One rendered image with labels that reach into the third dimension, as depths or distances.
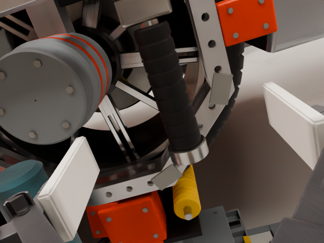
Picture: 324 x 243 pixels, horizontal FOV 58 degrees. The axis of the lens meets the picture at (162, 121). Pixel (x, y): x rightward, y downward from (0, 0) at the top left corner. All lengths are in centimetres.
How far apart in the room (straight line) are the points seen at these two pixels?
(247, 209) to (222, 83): 94
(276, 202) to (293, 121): 126
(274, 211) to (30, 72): 117
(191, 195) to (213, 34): 33
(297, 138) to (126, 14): 19
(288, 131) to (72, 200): 13
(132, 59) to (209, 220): 64
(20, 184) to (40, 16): 27
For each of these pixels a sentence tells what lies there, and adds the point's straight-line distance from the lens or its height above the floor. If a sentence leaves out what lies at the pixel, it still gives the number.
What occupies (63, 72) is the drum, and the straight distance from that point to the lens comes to 38.
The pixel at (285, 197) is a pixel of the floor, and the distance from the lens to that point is 144.
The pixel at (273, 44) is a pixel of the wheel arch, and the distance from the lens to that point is 70.
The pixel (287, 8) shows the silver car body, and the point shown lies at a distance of 71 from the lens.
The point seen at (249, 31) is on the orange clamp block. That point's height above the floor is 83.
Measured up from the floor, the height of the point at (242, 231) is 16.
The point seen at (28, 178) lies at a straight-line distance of 51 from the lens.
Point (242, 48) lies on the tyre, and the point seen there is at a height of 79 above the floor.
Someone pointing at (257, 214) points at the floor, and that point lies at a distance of 137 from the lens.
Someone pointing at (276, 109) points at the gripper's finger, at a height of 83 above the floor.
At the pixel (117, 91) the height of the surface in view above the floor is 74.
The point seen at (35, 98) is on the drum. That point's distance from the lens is 40.
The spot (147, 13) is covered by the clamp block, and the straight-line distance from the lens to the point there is 28.
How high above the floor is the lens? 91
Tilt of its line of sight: 20 degrees down
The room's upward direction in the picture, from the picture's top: 19 degrees counter-clockwise
